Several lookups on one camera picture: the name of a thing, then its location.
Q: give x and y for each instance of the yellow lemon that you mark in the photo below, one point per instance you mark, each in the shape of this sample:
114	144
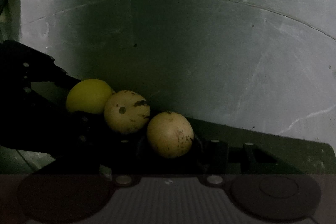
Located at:
89	96

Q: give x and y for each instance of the smooth tan passion fruit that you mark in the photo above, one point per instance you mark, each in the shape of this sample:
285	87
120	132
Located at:
170	133

